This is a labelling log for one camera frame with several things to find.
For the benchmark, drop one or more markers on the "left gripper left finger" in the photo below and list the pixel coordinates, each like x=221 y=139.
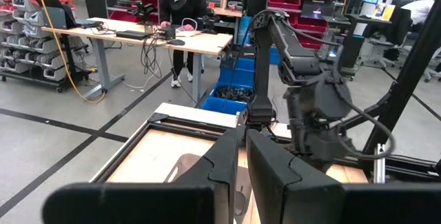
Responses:
x=155 y=203

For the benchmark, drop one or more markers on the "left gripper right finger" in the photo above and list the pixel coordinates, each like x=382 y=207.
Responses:
x=327 y=203

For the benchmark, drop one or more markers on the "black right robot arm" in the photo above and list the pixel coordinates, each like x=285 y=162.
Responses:
x=262 y=72

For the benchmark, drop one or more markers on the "smoked grey plastic bin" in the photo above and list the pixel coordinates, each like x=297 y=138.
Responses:
x=186 y=165

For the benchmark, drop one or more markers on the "blue plastic tote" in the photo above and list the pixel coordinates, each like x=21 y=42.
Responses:
x=224 y=107

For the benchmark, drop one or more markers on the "grey metal desk base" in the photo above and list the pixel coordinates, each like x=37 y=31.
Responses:
x=101 y=65

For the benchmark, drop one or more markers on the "light wood desk top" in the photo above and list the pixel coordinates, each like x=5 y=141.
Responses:
x=206 y=45

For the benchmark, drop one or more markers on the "person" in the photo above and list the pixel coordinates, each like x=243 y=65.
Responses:
x=182 y=3
x=418 y=10

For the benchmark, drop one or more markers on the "flat black laptop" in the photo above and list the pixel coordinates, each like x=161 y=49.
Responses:
x=132 y=35

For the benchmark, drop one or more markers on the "grey bin storage rack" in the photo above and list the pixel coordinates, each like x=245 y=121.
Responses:
x=34 y=51

